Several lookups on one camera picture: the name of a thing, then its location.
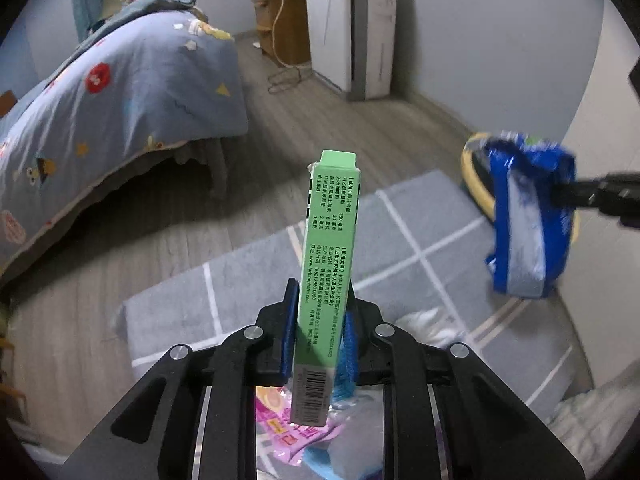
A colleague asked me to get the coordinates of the blue snack packet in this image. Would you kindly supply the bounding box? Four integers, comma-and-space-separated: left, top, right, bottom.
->
484, 132, 576, 301

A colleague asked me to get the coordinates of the wooden nightstand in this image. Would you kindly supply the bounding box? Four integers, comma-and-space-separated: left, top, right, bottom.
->
251, 0, 313, 67

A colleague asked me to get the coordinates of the bed with blue cover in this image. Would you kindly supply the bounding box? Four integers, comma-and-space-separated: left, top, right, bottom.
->
0, 0, 250, 281

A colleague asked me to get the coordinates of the beige cable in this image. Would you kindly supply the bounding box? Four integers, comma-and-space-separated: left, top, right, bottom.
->
270, 0, 313, 68

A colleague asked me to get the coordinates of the pink wrapper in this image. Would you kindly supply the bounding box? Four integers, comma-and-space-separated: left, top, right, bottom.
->
255, 386, 346, 467

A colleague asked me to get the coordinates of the white tissue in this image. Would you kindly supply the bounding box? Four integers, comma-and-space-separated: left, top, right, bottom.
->
397, 310, 453, 348

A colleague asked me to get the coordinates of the grey checked mat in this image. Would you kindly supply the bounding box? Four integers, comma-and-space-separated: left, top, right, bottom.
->
116, 169, 598, 480

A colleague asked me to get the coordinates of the white tall appliance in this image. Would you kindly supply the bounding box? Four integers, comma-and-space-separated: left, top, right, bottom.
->
305, 0, 398, 102

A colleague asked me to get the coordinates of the black cable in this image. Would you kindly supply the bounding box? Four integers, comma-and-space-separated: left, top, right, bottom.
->
267, 64, 307, 95

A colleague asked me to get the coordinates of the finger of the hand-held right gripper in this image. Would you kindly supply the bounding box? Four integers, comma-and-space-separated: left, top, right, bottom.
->
550, 172, 640, 231

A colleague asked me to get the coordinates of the white fluffy cloth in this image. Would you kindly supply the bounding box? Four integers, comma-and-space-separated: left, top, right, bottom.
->
547, 372, 640, 466

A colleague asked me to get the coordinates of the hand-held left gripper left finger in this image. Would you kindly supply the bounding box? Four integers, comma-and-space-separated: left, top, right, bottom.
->
65, 277, 301, 480

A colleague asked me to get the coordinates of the light blue wrapper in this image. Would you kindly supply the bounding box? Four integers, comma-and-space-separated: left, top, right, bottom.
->
302, 385, 386, 478

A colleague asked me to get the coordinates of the yellow rimmed trash bin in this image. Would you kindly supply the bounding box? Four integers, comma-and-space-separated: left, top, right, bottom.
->
460, 131, 582, 248

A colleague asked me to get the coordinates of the bed with grey skirt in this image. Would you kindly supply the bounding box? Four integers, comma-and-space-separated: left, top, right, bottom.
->
0, 0, 251, 291

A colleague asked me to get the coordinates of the green cardboard box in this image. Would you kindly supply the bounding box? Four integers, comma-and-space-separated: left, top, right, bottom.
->
290, 149, 362, 426

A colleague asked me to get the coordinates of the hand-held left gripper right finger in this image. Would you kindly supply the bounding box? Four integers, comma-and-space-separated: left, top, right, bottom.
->
340, 280, 586, 480

